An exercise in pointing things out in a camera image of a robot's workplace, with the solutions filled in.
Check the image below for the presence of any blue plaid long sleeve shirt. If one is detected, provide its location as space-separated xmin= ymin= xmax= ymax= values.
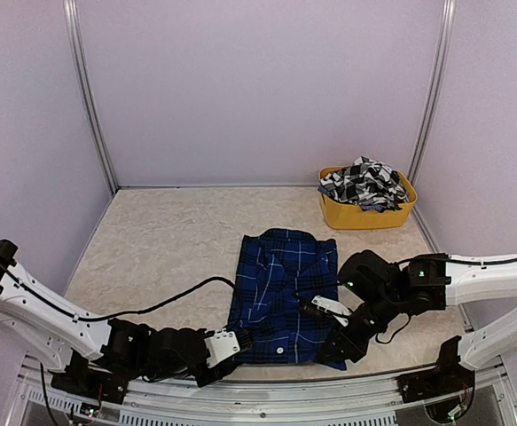
xmin=228 ymin=228 xmax=347 ymax=371

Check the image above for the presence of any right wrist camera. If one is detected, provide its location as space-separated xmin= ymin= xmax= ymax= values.
xmin=298 ymin=295 xmax=352 ymax=329

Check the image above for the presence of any aluminium frame post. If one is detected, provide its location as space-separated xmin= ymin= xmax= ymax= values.
xmin=410 ymin=0 xmax=458 ymax=178
xmin=63 ymin=0 xmax=120 ymax=197

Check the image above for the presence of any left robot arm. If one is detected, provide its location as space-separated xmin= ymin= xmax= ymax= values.
xmin=0 ymin=240 xmax=245 ymax=395

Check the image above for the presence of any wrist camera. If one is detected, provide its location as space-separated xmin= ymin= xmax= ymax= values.
xmin=298 ymin=295 xmax=352 ymax=329
xmin=204 ymin=328 xmax=253 ymax=368

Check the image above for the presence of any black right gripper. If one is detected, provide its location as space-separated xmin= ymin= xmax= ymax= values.
xmin=317 ymin=288 xmax=401 ymax=363

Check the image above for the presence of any black white plaid shirt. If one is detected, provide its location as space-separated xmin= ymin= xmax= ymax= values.
xmin=317 ymin=156 xmax=410 ymax=213

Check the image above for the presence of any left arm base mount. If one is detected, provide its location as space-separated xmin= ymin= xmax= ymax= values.
xmin=51 ymin=351 xmax=129 ymax=405

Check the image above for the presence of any left aluminium frame post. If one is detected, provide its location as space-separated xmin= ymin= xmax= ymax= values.
xmin=63 ymin=0 xmax=120 ymax=197

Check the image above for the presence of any right aluminium frame post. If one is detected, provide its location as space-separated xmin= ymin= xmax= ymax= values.
xmin=410 ymin=0 xmax=458 ymax=178

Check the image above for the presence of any yellow plastic basket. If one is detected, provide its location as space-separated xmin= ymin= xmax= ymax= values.
xmin=319 ymin=172 xmax=418 ymax=231

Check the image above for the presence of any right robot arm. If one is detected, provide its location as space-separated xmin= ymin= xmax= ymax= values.
xmin=312 ymin=250 xmax=517 ymax=394

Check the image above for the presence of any front aluminium rail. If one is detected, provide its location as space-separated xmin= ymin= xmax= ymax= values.
xmin=4 ymin=363 xmax=517 ymax=426

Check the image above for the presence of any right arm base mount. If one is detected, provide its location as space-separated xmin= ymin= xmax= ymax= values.
xmin=397 ymin=335 xmax=475 ymax=403

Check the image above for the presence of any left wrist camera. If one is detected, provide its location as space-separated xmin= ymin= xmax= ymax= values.
xmin=204 ymin=328 xmax=253 ymax=368

